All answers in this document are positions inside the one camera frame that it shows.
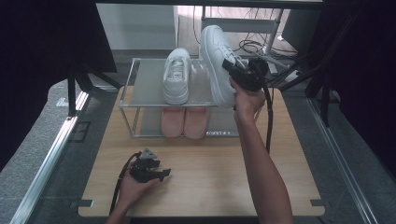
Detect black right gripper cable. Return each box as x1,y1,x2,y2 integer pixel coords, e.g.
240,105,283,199
262,84,276,156

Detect white power strip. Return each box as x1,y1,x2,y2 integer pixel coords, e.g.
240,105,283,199
284,69,304,83

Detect person's left hand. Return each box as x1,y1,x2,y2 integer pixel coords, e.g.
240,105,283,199
118,161,162,212

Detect aluminium rail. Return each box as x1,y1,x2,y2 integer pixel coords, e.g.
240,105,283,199
306,97,379,224
8,90,91,224

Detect black curtain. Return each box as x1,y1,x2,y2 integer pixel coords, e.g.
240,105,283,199
0,0,118,171
311,0,396,180

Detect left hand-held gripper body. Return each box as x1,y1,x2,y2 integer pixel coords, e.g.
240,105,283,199
130,147,163,184

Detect black metal stand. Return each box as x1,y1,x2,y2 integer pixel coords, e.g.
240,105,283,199
267,12,359,127
66,62,123,118

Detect black computer case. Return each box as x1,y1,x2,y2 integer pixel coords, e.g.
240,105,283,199
281,8,322,54

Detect person's right hand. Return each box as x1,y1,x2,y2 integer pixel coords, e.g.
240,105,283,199
230,77,267,121

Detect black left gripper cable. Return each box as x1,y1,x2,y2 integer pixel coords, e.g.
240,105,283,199
109,152,142,217

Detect grey metal shoe rack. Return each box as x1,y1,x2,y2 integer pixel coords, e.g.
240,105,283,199
118,57,264,138

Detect white desk frame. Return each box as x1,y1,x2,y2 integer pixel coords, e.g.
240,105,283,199
199,6,286,75

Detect white sneaker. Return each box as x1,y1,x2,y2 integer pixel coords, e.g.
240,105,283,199
199,24,250,109
163,47,191,105

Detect pink slipper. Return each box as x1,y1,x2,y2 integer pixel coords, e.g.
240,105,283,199
161,106,186,138
183,106,210,140

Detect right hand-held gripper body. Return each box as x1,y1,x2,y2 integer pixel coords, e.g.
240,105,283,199
230,50,290,92

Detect black floor cables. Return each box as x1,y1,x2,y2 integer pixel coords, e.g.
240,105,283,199
192,6,300,59

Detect white cabinet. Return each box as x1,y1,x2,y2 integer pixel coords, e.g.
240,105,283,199
95,3,179,51

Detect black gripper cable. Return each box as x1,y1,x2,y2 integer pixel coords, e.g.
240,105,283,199
109,152,142,217
262,84,276,156

